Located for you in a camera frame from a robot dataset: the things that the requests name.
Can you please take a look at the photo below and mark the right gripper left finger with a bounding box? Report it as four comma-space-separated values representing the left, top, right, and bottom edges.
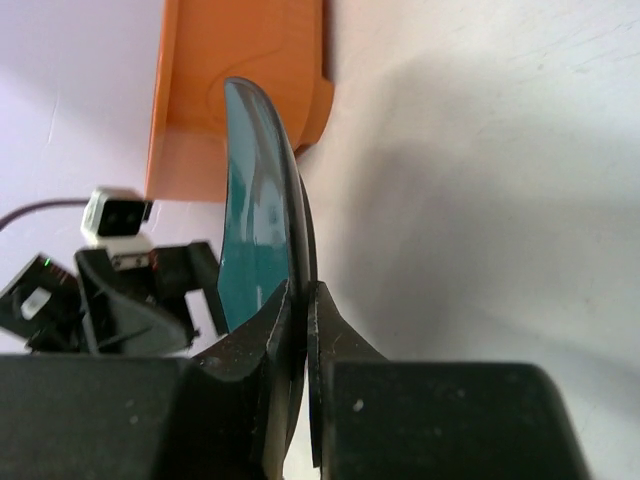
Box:
1, 283, 292, 479

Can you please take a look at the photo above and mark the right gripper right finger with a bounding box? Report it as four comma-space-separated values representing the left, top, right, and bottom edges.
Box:
307, 282, 590, 479

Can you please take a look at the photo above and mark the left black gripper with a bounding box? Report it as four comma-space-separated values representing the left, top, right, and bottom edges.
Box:
1, 242, 225, 356

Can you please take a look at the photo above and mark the teal square plate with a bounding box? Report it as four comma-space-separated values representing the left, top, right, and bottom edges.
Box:
214, 77, 316, 452

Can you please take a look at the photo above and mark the orange plastic bin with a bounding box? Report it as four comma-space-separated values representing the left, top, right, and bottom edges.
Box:
145, 1, 334, 202

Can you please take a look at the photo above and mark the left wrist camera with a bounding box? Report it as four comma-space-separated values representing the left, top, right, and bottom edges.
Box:
80, 186, 153, 271

